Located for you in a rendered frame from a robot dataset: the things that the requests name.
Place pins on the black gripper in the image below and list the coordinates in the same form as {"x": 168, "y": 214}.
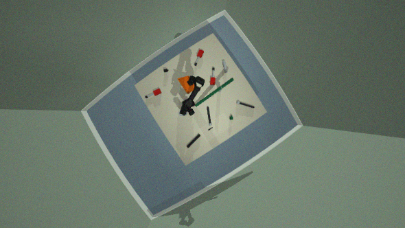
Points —
{"x": 191, "y": 111}

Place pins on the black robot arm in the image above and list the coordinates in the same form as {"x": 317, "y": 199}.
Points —
{"x": 188, "y": 103}

